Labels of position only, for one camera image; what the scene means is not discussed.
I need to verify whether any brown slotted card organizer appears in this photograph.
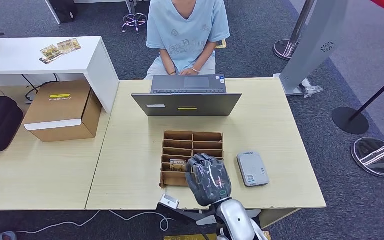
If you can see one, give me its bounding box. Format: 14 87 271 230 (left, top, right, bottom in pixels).
159 130 225 189

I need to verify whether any white desk shelf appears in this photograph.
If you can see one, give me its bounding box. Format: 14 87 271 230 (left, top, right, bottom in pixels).
0 36 120 114

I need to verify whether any gold floor sheet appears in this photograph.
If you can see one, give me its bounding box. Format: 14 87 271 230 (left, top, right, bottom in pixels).
164 231 272 240

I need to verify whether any brown cardboard box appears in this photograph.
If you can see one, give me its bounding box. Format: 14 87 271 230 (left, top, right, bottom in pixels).
23 80 103 143

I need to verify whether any chrome stanchion post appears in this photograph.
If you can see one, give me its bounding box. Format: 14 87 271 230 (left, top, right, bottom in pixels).
273 0 317 62

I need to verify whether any grey laptop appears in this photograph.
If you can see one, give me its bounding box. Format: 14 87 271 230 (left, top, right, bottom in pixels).
131 74 243 117

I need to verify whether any clear plastic bag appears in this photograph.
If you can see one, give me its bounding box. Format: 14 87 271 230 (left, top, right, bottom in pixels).
298 78 324 99

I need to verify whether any black stanchion post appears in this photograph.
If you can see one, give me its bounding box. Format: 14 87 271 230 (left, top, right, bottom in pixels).
331 67 384 135

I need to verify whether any white floor cable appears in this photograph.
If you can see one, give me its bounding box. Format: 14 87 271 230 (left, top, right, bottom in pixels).
0 210 176 238

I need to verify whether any grey kiosk panel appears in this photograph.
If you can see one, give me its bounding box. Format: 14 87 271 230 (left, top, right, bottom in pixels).
273 0 350 97

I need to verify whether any person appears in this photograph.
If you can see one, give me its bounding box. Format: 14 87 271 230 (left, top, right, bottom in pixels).
144 0 231 80

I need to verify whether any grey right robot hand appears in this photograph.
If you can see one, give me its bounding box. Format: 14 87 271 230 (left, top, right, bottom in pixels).
184 152 233 208

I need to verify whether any person's left hand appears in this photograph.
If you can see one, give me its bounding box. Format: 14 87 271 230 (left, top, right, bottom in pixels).
179 67 200 76

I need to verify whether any black box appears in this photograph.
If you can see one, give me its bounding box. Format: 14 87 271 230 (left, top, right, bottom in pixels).
48 0 79 24

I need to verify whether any chrome stool base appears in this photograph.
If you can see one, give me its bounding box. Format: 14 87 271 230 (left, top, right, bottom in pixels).
121 0 149 34

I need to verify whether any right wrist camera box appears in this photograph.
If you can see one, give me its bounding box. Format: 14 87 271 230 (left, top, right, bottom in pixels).
159 194 181 211

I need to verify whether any grey card reader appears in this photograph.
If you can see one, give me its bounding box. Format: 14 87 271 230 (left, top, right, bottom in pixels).
236 150 271 188

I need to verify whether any chrome stanchion base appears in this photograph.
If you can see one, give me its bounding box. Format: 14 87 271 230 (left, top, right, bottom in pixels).
350 135 384 178

